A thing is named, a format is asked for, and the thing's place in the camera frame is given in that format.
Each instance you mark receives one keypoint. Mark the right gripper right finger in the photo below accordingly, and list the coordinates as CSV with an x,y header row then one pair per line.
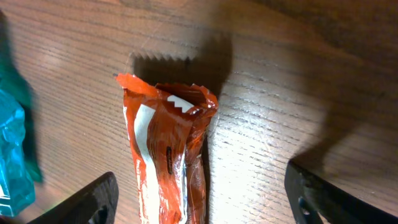
x,y
311,198

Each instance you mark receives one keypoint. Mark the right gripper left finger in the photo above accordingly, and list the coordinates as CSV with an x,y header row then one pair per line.
x,y
95,203

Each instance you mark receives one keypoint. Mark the teal mouthwash bottle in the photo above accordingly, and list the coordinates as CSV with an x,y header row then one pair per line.
x,y
19,167

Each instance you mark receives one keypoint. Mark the orange snack bar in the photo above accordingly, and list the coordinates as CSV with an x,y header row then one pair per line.
x,y
166,126

